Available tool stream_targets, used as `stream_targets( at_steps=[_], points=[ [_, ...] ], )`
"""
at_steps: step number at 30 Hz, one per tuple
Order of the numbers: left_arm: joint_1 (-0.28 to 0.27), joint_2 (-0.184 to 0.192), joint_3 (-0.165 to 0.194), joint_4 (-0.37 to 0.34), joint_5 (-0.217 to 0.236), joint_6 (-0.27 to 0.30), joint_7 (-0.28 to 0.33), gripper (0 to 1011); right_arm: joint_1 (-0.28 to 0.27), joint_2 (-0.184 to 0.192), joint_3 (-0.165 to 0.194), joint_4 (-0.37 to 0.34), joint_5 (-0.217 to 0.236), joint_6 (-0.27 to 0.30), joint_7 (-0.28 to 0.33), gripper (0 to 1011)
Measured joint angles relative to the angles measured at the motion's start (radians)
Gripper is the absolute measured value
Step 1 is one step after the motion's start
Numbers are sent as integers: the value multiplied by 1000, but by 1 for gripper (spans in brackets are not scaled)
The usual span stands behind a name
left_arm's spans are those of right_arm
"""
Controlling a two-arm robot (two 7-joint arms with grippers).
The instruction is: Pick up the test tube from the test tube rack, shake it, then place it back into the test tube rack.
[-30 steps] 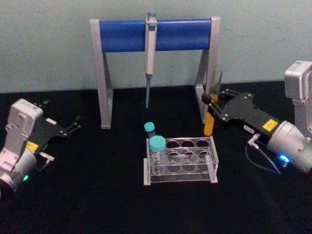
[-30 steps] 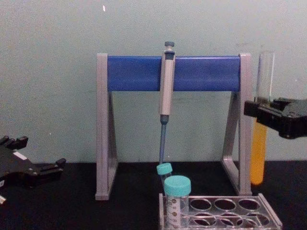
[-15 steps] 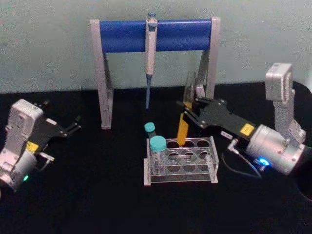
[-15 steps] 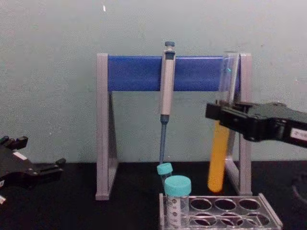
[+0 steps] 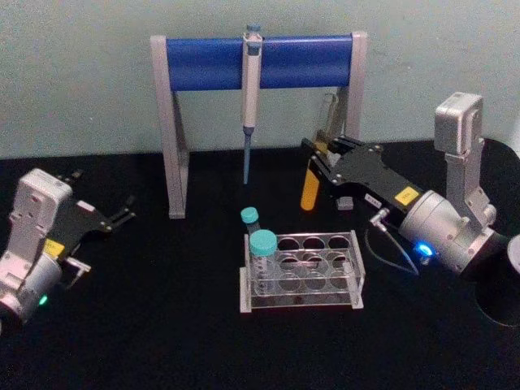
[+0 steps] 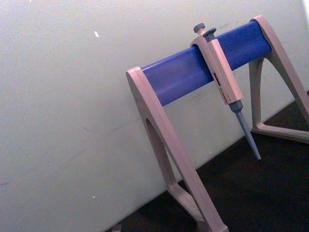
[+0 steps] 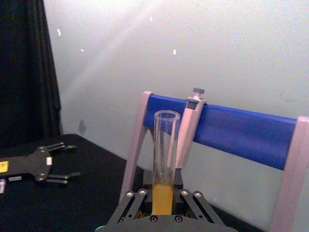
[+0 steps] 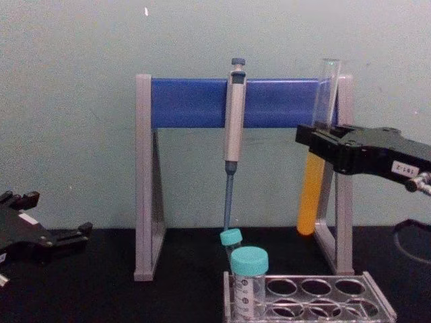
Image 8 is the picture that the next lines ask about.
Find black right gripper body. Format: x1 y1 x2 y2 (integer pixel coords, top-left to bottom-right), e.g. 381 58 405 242
337 125 431 186

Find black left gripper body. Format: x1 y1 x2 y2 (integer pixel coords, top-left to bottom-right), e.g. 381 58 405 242
0 205 59 267

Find glass test tube yellow liquid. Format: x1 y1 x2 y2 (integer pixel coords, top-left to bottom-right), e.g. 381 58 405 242
296 58 343 236

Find black table cloth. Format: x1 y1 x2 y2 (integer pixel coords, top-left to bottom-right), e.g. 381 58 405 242
0 225 431 323

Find grey pipette with blue knob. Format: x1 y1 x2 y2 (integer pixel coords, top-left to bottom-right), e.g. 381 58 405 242
222 57 247 236

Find grey stand with blue bar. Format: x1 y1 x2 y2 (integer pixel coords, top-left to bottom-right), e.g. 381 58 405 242
133 73 356 282

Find small tube with teal cap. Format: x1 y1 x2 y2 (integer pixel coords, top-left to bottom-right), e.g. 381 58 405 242
219 228 244 259

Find large tube with teal cap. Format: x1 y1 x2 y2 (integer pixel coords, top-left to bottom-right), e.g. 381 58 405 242
229 246 270 321

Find clear acrylic tube rack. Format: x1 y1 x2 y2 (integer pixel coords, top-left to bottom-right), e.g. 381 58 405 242
222 271 399 323

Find silver cable plug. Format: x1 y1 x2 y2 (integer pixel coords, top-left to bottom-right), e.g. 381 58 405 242
405 171 431 196

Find thin black cable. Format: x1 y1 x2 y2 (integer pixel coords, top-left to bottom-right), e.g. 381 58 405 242
393 217 431 264

